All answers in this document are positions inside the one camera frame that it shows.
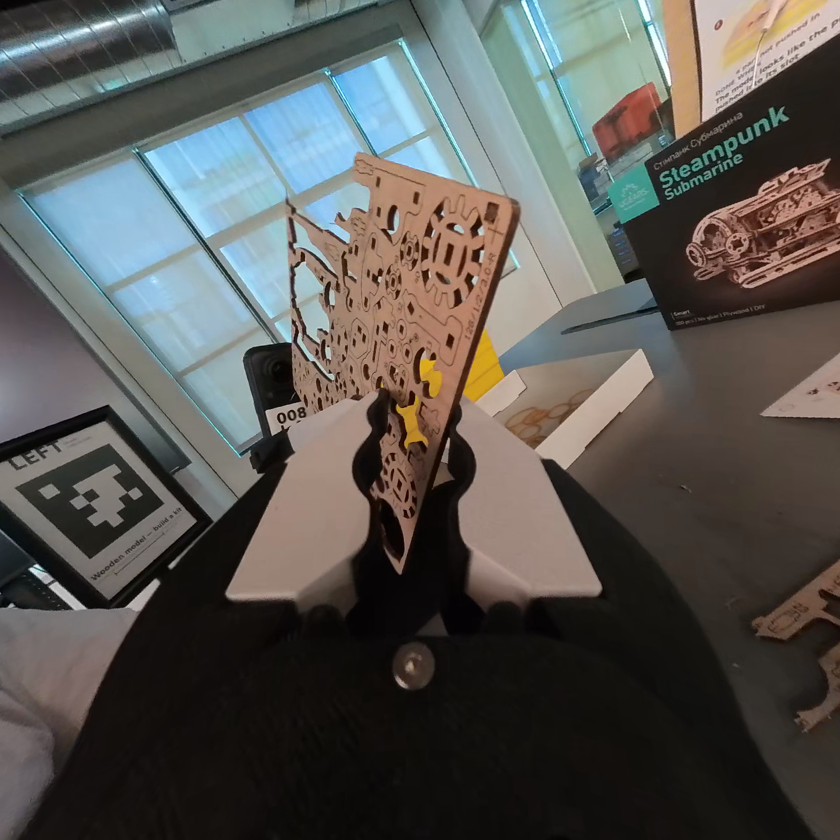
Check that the leftover wooden sheet frame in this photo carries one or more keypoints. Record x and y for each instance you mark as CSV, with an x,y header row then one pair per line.
x,y
804,610
823,695

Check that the black model kit box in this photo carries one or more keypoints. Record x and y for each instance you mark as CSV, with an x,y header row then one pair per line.
x,y
741,262

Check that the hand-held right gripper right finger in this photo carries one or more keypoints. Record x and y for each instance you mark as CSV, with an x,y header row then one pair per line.
x,y
525,525

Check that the orange machine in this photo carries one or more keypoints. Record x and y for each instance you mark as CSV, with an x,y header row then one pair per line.
x,y
633,121

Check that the white cloth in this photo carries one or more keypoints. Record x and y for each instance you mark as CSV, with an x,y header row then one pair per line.
x,y
46,676

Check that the large paned window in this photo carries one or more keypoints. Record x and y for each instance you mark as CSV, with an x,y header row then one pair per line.
x,y
210,197

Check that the laser-cut wooden parts sheet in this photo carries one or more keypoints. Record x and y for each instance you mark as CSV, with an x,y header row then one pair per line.
x,y
426,308

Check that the white paper sheet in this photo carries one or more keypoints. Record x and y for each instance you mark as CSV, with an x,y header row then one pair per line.
x,y
807,394

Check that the silver air duct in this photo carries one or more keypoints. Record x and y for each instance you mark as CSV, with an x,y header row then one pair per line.
x,y
72,33

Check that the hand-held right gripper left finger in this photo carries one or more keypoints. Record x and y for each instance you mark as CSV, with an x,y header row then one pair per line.
x,y
308,525

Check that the narrow paned window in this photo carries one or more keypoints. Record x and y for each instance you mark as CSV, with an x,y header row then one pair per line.
x,y
610,46

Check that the framed marker sign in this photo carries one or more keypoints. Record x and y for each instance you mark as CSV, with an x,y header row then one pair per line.
x,y
92,505

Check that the printed instruction poster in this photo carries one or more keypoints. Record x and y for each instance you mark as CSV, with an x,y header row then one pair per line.
x,y
735,46

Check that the yellow plastic bin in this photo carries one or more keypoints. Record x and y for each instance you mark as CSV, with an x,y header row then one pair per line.
x,y
485,367

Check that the open white cardboard box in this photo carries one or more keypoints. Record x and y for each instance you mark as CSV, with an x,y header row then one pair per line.
x,y
590,407

